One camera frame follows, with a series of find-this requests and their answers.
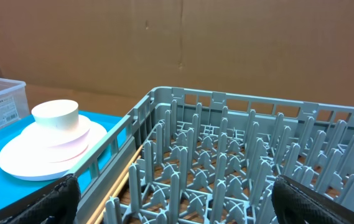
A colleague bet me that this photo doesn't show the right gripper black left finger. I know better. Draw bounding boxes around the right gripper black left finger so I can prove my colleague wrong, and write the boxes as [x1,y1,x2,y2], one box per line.
[0,174,81,224]

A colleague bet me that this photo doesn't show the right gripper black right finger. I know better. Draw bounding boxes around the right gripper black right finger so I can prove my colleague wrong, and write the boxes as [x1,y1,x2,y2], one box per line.
[271,175,354,224]

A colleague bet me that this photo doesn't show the white cup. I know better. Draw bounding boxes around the white cup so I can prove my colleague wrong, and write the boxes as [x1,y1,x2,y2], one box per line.
[31,100,78,130]

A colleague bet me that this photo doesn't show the small pink plate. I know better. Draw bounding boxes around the small pink plate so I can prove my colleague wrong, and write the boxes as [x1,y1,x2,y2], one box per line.
[21,115,92,163]

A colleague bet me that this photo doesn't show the teal plastic tray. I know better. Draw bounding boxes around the teal plastic tray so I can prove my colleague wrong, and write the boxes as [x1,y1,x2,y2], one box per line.
[0,111,122,209]

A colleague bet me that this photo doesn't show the large white plate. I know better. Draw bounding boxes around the large white plate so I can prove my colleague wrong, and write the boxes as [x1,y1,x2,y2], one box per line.
[0,122,107,181]

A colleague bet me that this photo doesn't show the wooden chopstick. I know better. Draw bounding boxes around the wooden chopstick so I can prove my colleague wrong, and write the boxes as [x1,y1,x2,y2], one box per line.
[93,155,142,224]
[87,145,143,224]

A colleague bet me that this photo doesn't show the grey dish rack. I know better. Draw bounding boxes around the grey dish rack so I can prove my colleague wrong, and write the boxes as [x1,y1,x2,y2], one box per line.
[72,86,354,223]

